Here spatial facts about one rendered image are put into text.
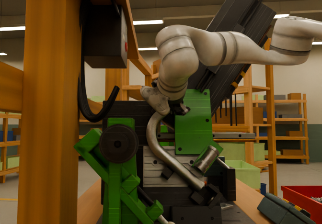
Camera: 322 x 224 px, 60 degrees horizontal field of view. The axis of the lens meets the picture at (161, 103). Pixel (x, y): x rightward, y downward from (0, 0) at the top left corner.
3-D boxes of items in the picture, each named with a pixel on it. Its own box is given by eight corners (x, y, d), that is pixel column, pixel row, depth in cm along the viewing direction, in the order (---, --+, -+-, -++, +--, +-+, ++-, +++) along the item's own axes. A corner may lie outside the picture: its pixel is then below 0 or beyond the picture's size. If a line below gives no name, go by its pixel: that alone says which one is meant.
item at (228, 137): (241, 140, 113) (241, 132, 113) (255, 141, 97) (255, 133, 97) (144, 140, 112) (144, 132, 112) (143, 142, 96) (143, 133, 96)
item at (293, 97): (309, 164, 857) (306, 92, 876) (205, 162, 895) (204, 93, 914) (303, 162, 910) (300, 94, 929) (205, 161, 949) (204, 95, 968)
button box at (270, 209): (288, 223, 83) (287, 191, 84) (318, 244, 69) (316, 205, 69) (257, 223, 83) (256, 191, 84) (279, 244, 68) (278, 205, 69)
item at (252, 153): (249, 229, 313) (244, 23, 333) (145, 190, 504) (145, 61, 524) (279, 220, 343) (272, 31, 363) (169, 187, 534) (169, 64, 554)
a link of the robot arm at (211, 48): (148, 41, 58) (203, 38, 64) (160, 78, 55) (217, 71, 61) (158, 18, 52) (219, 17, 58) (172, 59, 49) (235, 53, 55)
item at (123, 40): (128, 68, 95) (128, 26, 97) (122, 56, 78) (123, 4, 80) (91, 68, 95) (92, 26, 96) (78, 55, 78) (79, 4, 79)
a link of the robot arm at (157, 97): (138, 93, 70) (136, 83, 64) (169, 66, 73) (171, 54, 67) (163, 118, 68) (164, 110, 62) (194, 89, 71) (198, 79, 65)
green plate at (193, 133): (209, 158, 90) (205, 98, 97) (214, 154, 82) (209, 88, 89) (173, 158, 90) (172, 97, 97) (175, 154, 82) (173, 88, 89)
